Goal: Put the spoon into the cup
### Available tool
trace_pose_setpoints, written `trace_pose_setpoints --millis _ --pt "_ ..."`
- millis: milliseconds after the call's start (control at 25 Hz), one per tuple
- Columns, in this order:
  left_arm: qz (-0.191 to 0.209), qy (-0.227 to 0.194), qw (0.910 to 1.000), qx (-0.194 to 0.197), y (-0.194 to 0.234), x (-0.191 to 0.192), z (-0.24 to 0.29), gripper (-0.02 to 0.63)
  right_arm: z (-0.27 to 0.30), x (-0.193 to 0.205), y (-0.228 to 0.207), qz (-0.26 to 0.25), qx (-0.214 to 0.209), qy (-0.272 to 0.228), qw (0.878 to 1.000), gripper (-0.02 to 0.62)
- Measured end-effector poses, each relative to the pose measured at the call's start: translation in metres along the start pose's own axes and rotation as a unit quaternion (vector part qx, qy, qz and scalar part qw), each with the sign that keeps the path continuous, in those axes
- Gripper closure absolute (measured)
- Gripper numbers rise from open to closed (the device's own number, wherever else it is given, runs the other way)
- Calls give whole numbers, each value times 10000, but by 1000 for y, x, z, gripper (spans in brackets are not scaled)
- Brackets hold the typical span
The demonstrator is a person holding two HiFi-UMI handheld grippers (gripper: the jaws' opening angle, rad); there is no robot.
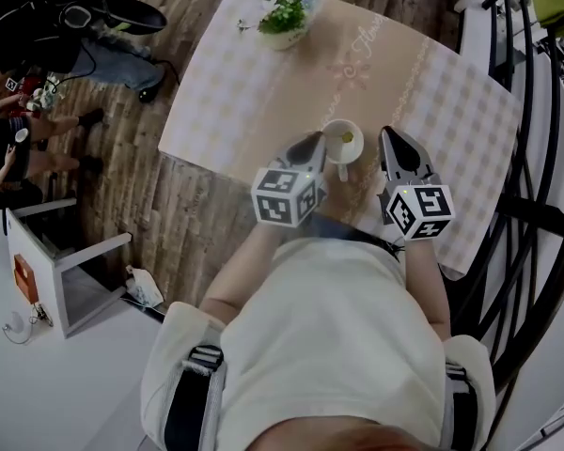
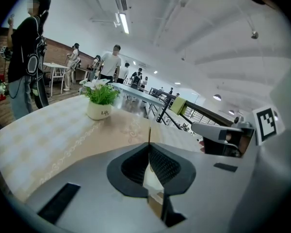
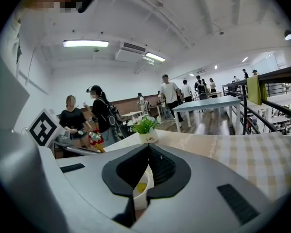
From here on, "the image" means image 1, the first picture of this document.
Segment white plastic bag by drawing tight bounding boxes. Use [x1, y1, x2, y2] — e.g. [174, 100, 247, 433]
[124, 264, 165, 307]

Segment white table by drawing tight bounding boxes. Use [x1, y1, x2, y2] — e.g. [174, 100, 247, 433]
[4, 197, 133, 340]

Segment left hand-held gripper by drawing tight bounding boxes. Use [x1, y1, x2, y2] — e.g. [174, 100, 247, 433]
[251, 131, 329, 228]

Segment person's left shoulder strap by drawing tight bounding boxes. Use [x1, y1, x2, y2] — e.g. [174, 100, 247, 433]
[162, 345, 227, 451]

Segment white cup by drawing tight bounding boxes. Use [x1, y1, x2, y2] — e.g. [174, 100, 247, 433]
[322, 118, 366, 182]

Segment person's blue denim bottoms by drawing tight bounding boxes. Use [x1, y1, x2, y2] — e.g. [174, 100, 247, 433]
[309, 212, 382, 246]

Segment table with checkered tablecloth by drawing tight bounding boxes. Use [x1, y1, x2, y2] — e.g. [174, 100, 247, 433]
[158, 0, 525, 281]

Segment person's shoulder strap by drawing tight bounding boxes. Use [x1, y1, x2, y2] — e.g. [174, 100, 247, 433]
[162, 345, 227, 451]
[444, 362, 481, 451]

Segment person's white top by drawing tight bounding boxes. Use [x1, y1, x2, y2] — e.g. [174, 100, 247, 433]
[140, 237, 498, 451]

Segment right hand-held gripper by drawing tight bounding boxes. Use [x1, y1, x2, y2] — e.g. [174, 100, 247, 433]
[377, 126, 455, 242]

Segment green plant in white pot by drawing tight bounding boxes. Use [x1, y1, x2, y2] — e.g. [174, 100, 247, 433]
[237, 0, 321, 52]

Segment white round device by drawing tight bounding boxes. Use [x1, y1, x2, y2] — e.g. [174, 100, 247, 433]
[2, 310, 32, 346]

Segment person's left forearm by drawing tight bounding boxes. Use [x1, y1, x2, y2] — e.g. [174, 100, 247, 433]
[199, 223, 283, 328]

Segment black metal railing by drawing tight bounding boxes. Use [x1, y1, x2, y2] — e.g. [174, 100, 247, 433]
[450, 0, 564, 445]

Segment bundle of thin wires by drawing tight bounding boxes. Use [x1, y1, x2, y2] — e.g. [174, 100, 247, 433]
[27, 302, 55, 328]

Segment person's right forearm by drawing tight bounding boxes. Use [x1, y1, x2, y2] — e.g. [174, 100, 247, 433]
[406, 237, 452, 342]

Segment person's right shoulder strap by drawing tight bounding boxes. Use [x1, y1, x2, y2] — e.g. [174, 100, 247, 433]
[444, 362, 481, 451]

